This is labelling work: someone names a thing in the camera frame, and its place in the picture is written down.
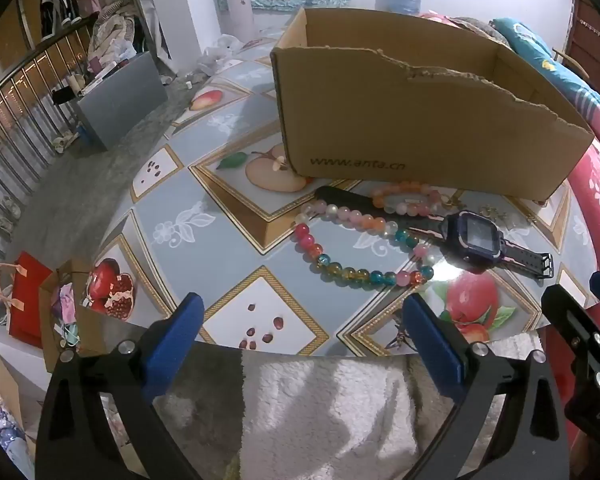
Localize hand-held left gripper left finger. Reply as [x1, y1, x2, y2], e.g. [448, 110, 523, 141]
[35, 292, 206, 480]

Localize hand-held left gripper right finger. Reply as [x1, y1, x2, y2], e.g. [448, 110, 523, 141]
[402, 292, 571, 480]

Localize purple smartwatch with black strap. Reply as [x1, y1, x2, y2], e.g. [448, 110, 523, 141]
[314, 186, 555, 279]

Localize gold butterfly ring charm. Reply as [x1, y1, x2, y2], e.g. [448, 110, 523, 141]
[477, 203, 513, 228]

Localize small orange pink bead bracelet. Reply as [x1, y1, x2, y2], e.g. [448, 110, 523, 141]
[371, 181, 443, 218]

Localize large multicolour bead bracelet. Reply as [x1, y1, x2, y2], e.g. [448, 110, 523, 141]
[292, 200, 436, 288]

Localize torn brown cardboard box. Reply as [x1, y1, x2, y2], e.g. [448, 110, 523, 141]
[271, 7, 596, 203]

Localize small dark metal pendant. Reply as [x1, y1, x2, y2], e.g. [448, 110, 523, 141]
[386, 325, 415, 352]

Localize white fleece cloth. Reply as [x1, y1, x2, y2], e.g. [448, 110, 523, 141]
[240, 355, 423, 480]

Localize brown carton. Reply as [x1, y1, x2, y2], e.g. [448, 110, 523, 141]
[39, 259, 98, 372]
[0, 351, 38, 480]

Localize red paper gift bag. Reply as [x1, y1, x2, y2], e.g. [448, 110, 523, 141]
[7, 251, 55, 348]

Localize grey storage box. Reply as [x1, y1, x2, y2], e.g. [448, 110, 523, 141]
[76, 51, 169, 151]

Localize brown door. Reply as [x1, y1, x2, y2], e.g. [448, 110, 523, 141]
[564, 0, 600, 97]

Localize teal cartoon pillow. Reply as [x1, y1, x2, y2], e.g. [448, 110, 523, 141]
[490, 17, 600, 108]

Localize metal stair railing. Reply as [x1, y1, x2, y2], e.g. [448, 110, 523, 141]
[0, 15, 101, 241]

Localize white plastic bag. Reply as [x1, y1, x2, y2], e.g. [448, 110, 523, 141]
[200, 34, 246, 73]

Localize pile of clothes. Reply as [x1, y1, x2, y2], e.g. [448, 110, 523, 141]
[86, 2, 148, 68]

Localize white paper roll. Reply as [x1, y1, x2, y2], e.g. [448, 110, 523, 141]
[220, 0, 256, 43]

